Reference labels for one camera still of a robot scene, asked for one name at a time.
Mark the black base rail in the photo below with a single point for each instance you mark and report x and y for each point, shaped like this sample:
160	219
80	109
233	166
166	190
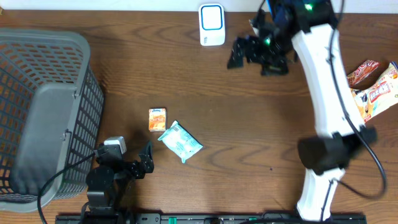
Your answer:
156	218

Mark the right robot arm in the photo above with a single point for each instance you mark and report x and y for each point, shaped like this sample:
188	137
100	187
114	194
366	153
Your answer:
310	29

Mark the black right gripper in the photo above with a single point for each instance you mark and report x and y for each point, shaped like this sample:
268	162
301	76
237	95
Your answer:
277	67

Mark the red Top chocolate bar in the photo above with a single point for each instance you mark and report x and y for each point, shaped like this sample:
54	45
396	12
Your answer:
363	72

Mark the white barcode scanner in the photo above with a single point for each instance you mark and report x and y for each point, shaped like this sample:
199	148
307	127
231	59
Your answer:
211	24

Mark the mint green wipes packet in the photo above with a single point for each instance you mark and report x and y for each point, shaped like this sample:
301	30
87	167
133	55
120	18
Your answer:
180	141

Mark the orange tissue pack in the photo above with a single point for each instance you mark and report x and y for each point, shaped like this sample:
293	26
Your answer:
157	119

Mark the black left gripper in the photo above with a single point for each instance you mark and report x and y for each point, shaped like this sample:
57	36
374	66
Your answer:
147	163

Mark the grey plastic shopping basket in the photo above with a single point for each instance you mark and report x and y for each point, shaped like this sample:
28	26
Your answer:
51	107

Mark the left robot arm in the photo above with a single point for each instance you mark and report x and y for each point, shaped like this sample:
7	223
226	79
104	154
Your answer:
109	181

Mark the yellow snack chips bag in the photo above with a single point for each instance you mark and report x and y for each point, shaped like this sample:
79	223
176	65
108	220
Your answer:
379	97

